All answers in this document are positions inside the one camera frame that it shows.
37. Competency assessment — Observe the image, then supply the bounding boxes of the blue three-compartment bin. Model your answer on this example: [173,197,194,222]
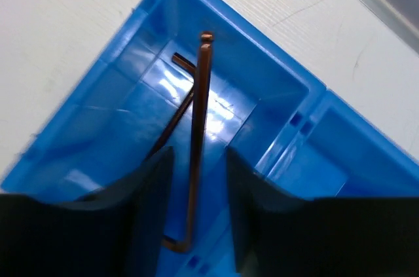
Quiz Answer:
[2,0,418,276]

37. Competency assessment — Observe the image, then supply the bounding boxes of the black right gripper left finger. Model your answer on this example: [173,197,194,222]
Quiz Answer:
[1,147,173,276]

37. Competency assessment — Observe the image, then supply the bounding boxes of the brown hex key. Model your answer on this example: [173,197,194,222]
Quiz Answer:
[142,52,197,163]
[163,31,214,253]

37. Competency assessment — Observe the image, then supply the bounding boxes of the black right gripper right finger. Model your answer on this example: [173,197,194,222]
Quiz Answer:
[227,151,418,276]

